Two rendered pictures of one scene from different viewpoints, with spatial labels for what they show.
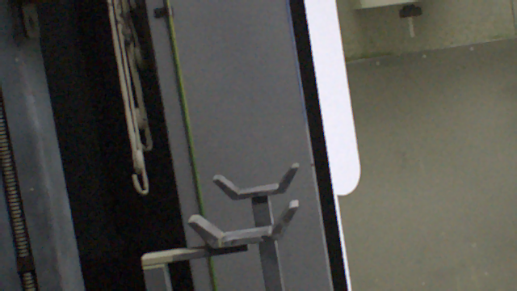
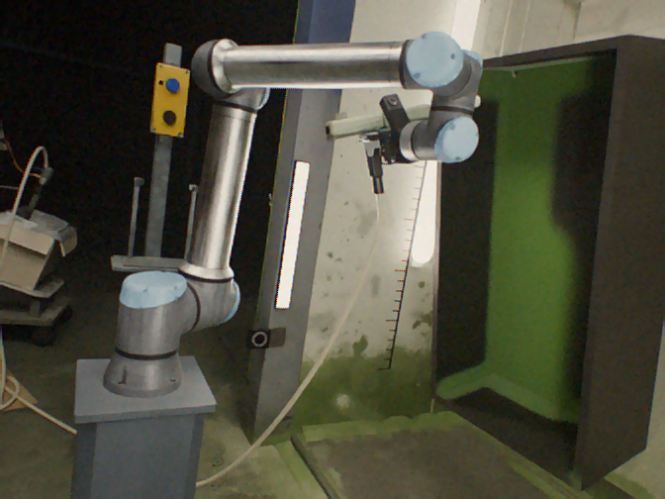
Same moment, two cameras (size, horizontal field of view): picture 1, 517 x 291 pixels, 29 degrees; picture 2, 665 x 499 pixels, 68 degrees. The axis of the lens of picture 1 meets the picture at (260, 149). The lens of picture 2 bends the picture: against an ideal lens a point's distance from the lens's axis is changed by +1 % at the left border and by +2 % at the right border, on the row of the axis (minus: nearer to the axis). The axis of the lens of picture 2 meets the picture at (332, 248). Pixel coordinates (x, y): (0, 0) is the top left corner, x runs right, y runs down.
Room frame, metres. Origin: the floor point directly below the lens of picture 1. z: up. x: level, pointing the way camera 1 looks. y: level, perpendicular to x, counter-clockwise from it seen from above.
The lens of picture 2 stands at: (0.43, -1.91, 1.22)
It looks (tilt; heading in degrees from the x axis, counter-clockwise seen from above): 8 degrees down; 59
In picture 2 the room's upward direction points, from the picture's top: 9 degrees clockwise
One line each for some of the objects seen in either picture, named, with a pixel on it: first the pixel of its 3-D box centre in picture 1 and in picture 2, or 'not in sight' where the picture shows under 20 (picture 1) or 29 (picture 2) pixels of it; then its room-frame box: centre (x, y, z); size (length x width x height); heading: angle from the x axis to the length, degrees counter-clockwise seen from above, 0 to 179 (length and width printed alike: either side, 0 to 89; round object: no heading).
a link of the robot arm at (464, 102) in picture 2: not in sight; (454, 83); (1.14, -1.11, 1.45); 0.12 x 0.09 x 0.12; 33
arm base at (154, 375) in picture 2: not in sight; (145, 361); (0.67, -0.68, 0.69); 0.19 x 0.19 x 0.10
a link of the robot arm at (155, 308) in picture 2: not in sight; (154, 309); (0.68, -0.67, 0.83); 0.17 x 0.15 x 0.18; 33
